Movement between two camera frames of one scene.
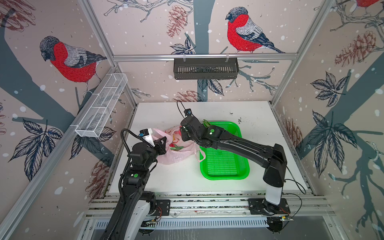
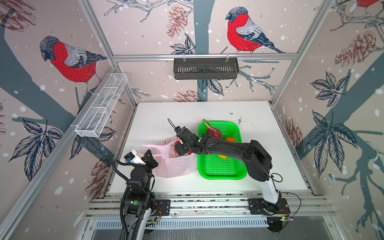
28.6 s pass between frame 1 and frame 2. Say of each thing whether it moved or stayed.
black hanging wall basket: stayed
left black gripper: moved
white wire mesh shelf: stayed
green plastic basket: stayed
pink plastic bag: moved
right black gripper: moved
